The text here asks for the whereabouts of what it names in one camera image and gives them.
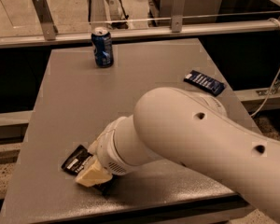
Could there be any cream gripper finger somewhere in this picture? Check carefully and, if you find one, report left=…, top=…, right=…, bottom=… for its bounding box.
left=75, top=157, right=113, bottom=188
left=88, top=141, right=98, bottom=155

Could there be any black chocolate rxbar wrapper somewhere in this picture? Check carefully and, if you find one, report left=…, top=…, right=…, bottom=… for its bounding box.
left=61, top=145, right=118, bottom=196

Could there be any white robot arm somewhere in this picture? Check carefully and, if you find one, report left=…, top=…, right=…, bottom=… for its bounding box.
left=76, top=88, right=280, bottom=224

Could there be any blue blueberry rxbar wrapper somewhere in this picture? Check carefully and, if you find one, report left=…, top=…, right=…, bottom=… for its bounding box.
left=184, top=70, right=225, bottom=96

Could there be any blue soda can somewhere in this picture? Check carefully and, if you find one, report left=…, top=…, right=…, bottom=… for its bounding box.
left=91, top=27, right=114, bottom=68

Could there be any horizontal metal railing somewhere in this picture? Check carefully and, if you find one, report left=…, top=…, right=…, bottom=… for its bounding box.
left=0, top=19, right=280, bottom=49

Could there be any left metal rail bracket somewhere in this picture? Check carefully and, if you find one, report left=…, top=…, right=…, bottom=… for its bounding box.
left=32, top=0, right=58, bottom=41

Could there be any metal rail bracket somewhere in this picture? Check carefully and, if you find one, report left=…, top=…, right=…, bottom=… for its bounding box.
left=32, top=0, right=58, bottom=41
left=171, top=0, right=186, bottom=33

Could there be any right metal rail bracket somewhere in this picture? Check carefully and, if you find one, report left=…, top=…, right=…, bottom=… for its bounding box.
left=171, top=0, right=186, bottom=33

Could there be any white cable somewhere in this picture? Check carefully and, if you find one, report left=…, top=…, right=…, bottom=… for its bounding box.
left=250, top=17, right=280, bottom=119

